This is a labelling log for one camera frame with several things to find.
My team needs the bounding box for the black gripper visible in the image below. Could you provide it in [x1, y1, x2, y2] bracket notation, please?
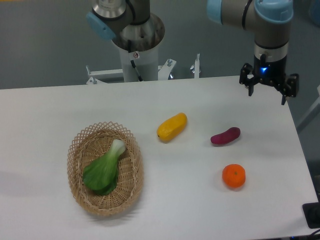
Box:
[239, 56, 300, 106]

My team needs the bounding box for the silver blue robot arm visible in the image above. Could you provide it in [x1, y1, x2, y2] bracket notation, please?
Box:
[86, 0, 299, 103]

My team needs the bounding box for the woven wicker basket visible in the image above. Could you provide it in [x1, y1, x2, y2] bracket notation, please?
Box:
[67, 122, 144, 216]

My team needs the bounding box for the purple sweet potato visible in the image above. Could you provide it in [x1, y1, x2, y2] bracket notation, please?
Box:
[210, 127, 241, 145]

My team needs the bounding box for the orange tangerine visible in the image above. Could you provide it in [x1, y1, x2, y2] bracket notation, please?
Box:
[222, 164, 246, 188]

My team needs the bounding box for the yellow mango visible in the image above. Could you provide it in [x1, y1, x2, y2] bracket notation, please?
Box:
[156, 112, 188, 143]

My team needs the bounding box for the black device at table edge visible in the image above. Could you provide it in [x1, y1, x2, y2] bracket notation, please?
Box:
[302, 202, 320, 229]

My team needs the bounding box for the green bok choy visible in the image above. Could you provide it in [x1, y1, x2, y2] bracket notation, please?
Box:
[82, 139, 126, 196]

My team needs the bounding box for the white metal base frame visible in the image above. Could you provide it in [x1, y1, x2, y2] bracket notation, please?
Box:
[86, 53, 202, 85]

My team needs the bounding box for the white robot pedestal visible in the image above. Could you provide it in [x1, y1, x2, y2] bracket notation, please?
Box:
[118, 48, 159, 82]

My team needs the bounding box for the black cable on pedestal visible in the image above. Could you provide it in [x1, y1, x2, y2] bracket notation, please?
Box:
[127, 39, 144, 82]

